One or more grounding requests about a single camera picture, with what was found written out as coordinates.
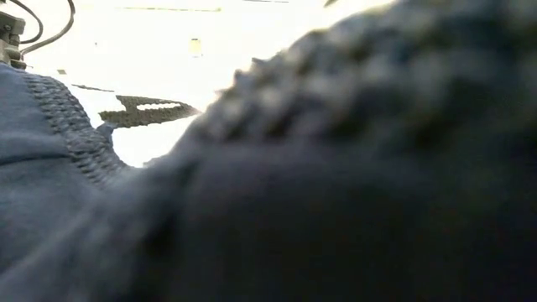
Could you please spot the navy white-waistband underwear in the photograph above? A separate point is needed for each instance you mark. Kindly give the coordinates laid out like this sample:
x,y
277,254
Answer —
x,y
335,189

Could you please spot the blue-grey knit garment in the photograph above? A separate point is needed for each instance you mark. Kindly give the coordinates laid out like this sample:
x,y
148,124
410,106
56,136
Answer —
x,y
33,168

